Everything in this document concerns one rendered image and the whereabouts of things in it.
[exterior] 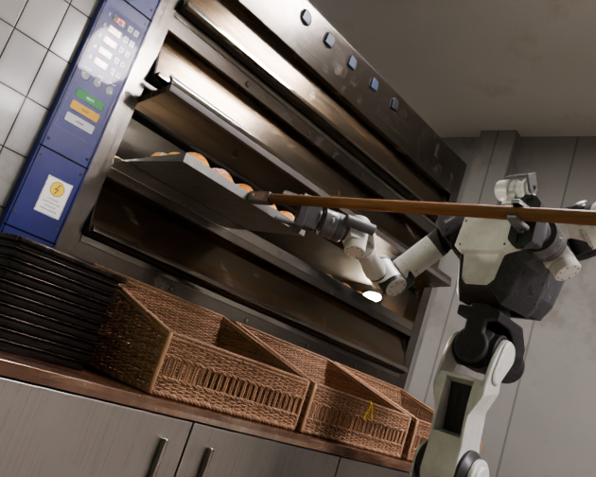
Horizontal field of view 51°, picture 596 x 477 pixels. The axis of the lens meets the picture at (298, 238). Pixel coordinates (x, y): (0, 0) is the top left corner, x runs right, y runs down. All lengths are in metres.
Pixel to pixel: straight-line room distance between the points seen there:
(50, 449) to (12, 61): 1.02
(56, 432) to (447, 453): 1.02
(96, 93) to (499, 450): 3.62
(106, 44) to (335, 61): 1.04
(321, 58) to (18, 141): 1.26
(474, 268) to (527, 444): 2.81
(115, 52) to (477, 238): 1.20
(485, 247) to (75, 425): 1.20
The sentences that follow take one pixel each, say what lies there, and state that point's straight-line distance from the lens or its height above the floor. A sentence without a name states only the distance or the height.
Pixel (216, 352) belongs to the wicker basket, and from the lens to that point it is 1.61.
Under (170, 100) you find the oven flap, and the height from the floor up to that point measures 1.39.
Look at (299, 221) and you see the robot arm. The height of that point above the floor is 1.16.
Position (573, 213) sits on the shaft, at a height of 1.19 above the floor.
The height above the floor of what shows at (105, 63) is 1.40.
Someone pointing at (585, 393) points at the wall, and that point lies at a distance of 4.55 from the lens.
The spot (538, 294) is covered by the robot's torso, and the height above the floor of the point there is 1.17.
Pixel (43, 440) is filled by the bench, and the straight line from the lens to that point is 1.38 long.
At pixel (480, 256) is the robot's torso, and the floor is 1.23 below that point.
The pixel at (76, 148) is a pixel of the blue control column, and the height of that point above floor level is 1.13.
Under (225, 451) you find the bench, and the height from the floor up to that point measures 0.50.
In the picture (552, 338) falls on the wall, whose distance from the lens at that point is 4.68.
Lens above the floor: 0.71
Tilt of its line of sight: 13 degrees up
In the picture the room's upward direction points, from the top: 19 degrees clockwise
